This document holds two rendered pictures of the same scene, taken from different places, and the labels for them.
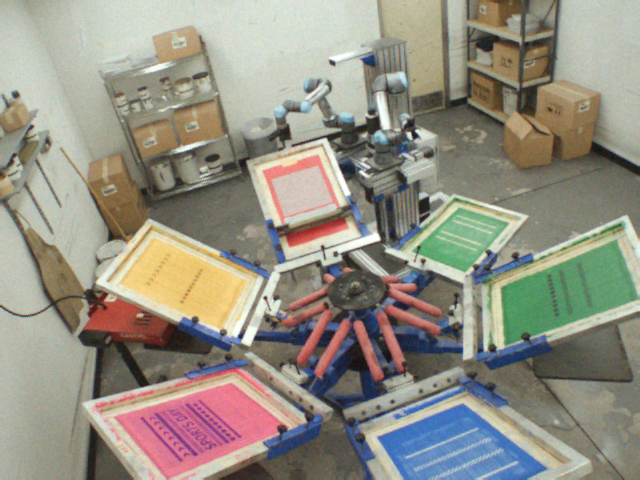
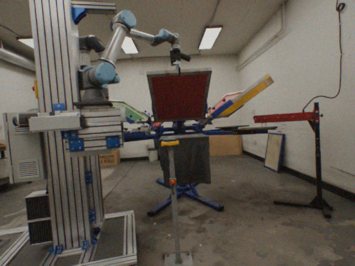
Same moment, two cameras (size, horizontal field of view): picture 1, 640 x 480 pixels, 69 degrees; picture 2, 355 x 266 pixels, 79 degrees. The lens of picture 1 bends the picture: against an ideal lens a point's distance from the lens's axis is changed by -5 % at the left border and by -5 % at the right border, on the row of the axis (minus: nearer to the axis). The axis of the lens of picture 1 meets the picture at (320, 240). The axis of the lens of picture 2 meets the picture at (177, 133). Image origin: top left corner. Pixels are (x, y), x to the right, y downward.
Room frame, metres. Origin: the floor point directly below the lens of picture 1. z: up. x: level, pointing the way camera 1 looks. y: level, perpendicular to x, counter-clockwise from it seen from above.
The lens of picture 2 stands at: (5.08, 0.35, 1.10)
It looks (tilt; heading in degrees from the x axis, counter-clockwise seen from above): 3 degrees down; 189
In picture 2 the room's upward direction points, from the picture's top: 4 degrees counter-clockwise
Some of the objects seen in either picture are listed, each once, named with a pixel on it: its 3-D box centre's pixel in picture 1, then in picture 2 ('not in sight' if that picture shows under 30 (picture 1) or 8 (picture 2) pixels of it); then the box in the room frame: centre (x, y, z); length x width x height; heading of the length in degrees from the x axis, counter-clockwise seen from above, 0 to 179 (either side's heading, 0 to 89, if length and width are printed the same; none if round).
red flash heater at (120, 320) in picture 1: (139, 310); (283, 117); (2.34, 1.21, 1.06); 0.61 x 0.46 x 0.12; 70
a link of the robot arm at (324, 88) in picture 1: (316, 95); (136, 34); (3.40, -0.18, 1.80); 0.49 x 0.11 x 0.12; 145
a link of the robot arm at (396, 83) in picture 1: (398, 110); (85, 67); (3.24, -0.73, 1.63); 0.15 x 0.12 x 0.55; 87
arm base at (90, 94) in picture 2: (349, 134); (94, 95); (3.71, -0.41, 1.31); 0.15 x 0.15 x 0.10
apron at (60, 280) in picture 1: (49, 263); not in sight; (3.09, 2.08, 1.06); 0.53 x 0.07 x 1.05; 10
